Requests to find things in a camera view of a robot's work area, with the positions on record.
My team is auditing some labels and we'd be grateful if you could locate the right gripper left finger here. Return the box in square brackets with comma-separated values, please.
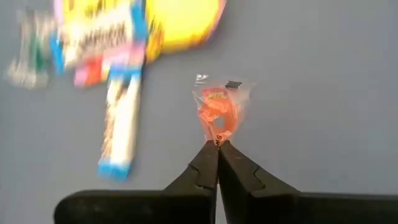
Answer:
[53, 139, 220, 224]

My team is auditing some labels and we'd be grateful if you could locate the red candy clear wrapper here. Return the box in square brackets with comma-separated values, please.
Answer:
[192, 73, 252, 147]

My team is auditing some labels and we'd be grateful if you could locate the yellow pink candy pack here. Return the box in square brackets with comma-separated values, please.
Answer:
[145, 0, 227, 55]
[52, 0, 165, 88]

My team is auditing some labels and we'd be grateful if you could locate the white blue-ended candy bar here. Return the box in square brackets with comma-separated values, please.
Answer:
[49, 0, 149, 75]
[96, 70, 144, 184]

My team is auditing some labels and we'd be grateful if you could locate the teal candy clear wrapper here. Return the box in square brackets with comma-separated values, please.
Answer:
[6, 9, 55, 91]

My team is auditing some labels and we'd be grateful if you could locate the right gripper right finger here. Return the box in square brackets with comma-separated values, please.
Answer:
[218, 139, 398, 224]

